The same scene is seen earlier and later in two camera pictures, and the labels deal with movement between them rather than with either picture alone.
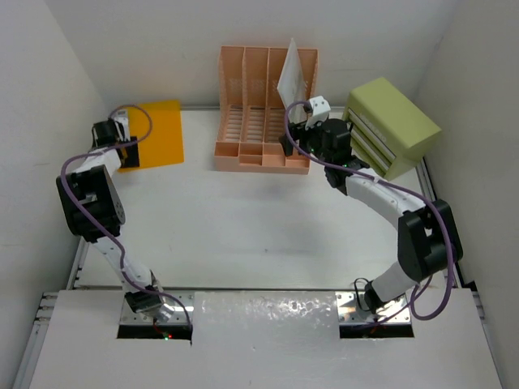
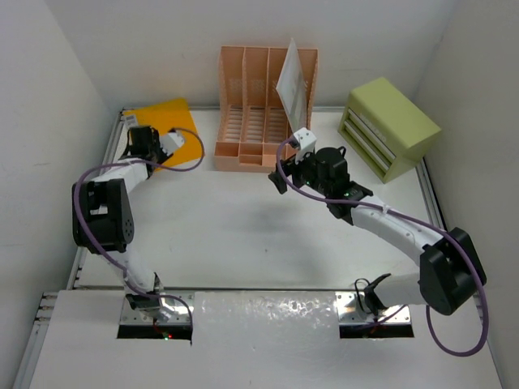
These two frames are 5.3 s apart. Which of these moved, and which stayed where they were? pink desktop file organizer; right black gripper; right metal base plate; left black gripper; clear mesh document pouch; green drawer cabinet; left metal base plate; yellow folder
Moved: left black gripper; right black gripper; yellow folder
Stayed: right metal base plate; green drawer cabinet; pink desktop file organizer; left metal base plate; clear mesh document pouch
